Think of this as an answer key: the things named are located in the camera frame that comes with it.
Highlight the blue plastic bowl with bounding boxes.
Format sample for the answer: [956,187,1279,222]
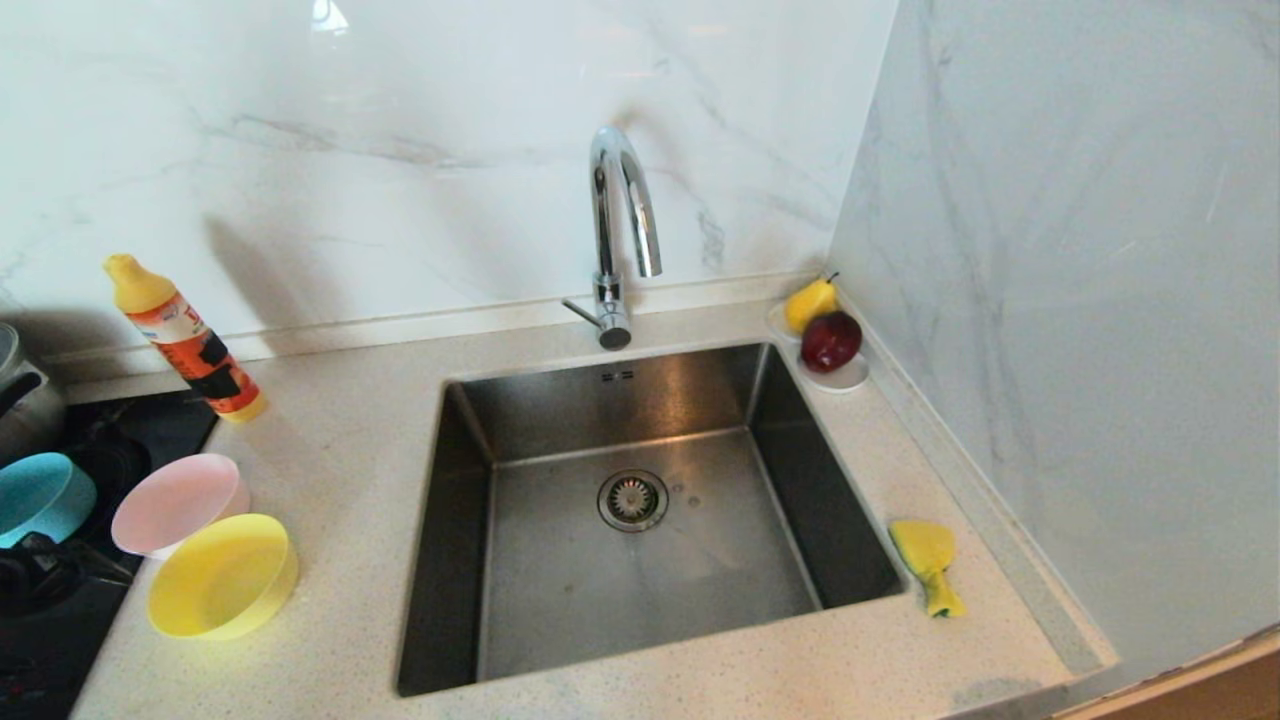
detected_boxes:
[0,452,98,549]

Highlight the pink plastic bowl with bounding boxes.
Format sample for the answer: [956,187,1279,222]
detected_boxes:
[110,453,251,560]

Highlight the yellow plastic bowl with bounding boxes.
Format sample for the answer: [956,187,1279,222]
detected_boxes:
[147,513,299,642]

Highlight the orange dish soap bottle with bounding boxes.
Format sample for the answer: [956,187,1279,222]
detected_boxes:
[105,254,269,424]

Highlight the chrome gooseneck faucet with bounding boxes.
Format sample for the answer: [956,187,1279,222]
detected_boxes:
[562,125,664,351]

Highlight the yellow green sponge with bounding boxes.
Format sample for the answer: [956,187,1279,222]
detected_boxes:
[889,520,968,620]

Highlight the stainless steel sink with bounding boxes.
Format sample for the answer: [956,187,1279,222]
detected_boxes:
[397,342,908,697]

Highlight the black induction cooktop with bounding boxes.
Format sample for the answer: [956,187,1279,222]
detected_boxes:
[0,390,219,720]

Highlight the stainless steel pot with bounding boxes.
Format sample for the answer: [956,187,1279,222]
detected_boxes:
[0,322,67,469]

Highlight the round metal drain strainer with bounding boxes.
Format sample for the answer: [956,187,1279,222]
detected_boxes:
[598,469,669,533]

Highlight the yellow pear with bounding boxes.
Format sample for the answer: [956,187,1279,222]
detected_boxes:
[785,272,839,333]

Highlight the small white dish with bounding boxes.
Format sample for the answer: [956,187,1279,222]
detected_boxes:
[767,300,871,393]

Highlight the dark red apple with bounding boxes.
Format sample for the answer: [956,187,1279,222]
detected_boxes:
[802,309,865,373]

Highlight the brown wooden panel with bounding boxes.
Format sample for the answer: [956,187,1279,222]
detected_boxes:
[1050,630,1280,720]

